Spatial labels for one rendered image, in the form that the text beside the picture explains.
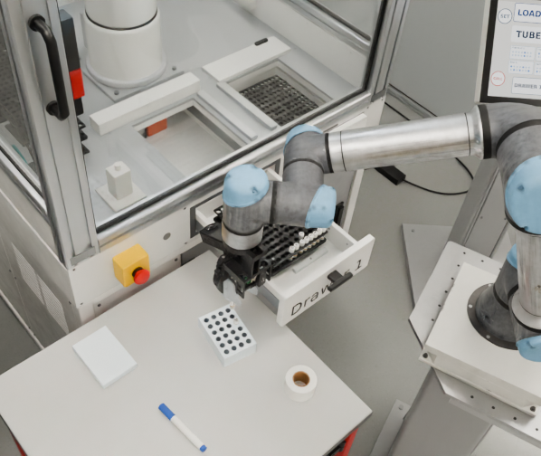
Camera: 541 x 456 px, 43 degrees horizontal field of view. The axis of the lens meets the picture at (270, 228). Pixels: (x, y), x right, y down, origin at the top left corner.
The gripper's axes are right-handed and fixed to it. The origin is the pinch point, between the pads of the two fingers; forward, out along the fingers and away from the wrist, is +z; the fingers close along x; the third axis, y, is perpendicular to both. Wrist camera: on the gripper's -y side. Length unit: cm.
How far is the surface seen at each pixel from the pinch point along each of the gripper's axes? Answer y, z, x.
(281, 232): -9.9, 7.5, 24.5
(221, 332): -2.3, 17.7, -0.4
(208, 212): -28.8, 11.8, 17.4
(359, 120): -25, 5, 68
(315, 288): 6.5, 8.7, 19.7
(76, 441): -2.8, 21.3, -38.4
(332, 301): -24, 98, 75
